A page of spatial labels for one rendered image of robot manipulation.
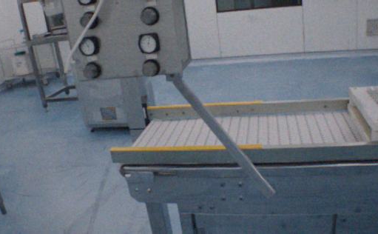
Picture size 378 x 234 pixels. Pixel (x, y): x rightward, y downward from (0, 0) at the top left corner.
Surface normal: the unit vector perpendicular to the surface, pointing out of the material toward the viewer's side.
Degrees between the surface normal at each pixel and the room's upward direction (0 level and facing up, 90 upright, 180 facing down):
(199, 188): 90
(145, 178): 90
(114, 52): 90
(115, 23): 90
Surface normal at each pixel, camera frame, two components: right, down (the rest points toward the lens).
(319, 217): -0.21, 0.37
